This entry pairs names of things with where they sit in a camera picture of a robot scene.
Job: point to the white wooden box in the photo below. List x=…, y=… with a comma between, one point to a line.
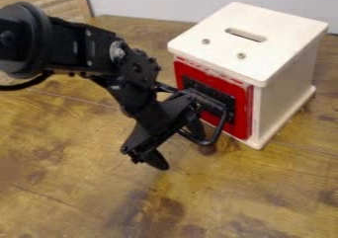
x=254, y=54

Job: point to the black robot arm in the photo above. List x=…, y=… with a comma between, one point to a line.
x=42, y=46

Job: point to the black metal drawer handle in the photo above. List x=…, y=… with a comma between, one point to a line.
x=205, y=103

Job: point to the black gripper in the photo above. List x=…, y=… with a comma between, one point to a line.
x=161, y=110

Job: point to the red drawer front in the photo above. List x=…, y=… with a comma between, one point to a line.
x=218, y=87

